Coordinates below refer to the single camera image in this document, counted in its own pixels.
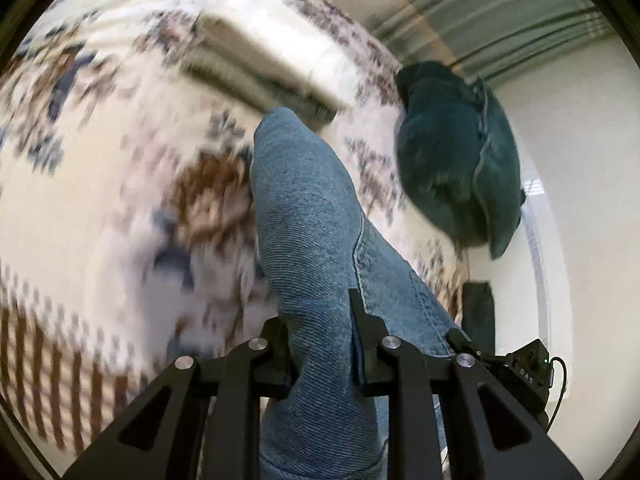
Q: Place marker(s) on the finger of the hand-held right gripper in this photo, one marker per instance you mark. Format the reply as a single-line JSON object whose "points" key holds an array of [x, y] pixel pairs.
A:
{"points": [[462, 342]]}

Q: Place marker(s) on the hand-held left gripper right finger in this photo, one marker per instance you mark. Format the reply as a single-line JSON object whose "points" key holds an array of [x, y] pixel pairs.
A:
{"points": [[415, 385]]}

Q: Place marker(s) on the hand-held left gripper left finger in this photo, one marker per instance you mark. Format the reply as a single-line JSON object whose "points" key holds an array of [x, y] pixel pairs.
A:
{"points": [[235, 385]]}

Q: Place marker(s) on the blue jeans pants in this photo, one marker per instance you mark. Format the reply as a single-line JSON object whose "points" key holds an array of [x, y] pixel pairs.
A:
{"points": [[320, 270]]}

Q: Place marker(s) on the grey folded pants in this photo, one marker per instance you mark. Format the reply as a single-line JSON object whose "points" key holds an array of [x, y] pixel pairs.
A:
{"points": [[240, 77]]}

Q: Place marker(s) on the black cloth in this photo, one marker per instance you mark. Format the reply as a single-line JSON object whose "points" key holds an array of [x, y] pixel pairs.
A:
{"points": [[479, 315]]}

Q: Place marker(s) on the white headboard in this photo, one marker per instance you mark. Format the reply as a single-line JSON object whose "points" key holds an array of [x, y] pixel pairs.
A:
{"points": [[542, 240]]}

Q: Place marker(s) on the dark green blanket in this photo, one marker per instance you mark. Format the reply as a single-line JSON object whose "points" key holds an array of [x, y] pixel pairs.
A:
{"points": [[450, 160]]}

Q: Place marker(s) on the bed with floral sheet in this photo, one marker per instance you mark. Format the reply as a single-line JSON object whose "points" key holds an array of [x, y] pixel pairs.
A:
{"points": [[100, 210]]}

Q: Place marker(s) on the green curtain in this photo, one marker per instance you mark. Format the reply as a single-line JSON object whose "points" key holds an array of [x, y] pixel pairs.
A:
{"points": [[490, 15]]}

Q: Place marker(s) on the folded white and grey towels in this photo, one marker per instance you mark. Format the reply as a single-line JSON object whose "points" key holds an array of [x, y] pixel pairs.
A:
{"points": [[285, 40]]}

